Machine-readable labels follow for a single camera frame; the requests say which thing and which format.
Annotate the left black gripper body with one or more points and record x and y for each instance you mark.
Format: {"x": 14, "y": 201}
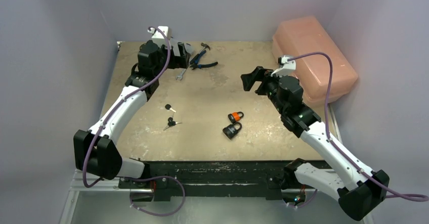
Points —
{"x": 177, "y": 62}

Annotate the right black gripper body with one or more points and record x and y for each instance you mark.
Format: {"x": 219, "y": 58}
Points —
{"x": 258, "y": 81}

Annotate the orange black padlock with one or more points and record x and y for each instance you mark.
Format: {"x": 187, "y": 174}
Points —
{"x": 235, "y": 116}

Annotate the black key bunch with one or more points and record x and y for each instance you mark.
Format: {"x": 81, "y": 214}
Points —
{"x": 171, "y": 122}

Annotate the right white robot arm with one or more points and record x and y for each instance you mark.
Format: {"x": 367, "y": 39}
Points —
{"x": 351, "y": 184}

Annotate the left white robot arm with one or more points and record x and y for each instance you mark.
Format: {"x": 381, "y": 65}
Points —
{"x": 95, "y": 149}

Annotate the single black key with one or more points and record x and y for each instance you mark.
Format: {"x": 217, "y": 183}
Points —
{"x": 169, "y": 107}

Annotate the silver wrench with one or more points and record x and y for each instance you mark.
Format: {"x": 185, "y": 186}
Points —
{"x": 181, "y": 74}

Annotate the clear plastic organizer box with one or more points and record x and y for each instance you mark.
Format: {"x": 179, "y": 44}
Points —
{"x": 188, "y": 48}

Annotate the small hammer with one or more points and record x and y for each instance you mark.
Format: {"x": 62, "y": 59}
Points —
{"x": 204, "y": 47}

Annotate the pink plastic storage box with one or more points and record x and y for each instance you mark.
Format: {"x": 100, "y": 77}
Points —
{"x": 306, "y": 35}

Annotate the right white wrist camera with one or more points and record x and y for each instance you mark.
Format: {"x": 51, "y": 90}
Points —
{"x": 287, "y": 65}

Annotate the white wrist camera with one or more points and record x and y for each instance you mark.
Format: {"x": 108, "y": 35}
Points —
{"x": 159, "y": 34}
{"x": 287, "y": 65}

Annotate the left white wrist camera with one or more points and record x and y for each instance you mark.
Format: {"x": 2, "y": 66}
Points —
{"x": 159, "y": 34}

